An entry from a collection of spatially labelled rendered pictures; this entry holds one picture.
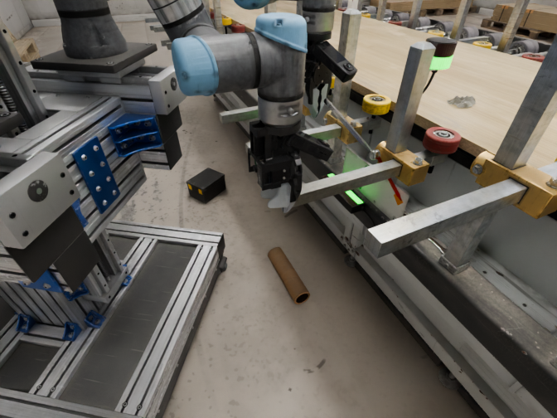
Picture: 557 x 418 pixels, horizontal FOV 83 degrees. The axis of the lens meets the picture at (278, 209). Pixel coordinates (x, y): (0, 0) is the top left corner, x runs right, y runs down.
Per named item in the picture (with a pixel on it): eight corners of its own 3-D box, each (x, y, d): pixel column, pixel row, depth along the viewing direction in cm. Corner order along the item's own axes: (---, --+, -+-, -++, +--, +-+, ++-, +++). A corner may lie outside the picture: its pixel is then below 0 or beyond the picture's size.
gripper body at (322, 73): (308, 75, 88) (311, 26, 80) (332, 82, 83) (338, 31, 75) (289, 81, 84) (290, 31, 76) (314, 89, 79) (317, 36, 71)
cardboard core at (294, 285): (294, 296, 137) (267, 250, 158) (293, 306, 142) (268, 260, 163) (310, 289, 140) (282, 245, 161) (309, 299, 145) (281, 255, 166)
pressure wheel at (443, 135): (429, 183, 79) (445, 143, 71) (407, 167, 84) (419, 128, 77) (452, 176, 81) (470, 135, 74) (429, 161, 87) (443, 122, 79)
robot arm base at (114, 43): (52, 57, 79) (32, 11, 72) (89, 43, 90) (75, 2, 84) (107, 60, 77) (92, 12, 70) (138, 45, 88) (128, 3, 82)
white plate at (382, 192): (397, 227, 80) (408, 196, 74) (341, 175, 99) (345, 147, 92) (399, 226, 81) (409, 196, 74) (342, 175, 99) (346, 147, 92)
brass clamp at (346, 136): (344, 145, 92) (346, 128, 88) (321, 126, 101) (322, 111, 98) (361, 141, 94) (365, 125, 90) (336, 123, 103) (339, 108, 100)
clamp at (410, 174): (408, 187, 74) (414, 168, 70) (371, 159, 83) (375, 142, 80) (426, 181, 75) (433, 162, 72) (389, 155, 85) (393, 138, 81)
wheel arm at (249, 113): (223, 127, 103) (221, 114, 100) (220, 123, 105) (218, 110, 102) (336, 105, 117) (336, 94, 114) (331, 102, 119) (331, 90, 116)
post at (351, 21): (329, 175, 107) (351, 10, 76) (324, 170, 109) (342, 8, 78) (338, 172, 108) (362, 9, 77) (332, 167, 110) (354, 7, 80)
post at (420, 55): (375, 226, 91) (423, 45, 60) (367, 219, 94) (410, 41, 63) (384, 223, 92) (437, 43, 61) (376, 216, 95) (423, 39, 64)
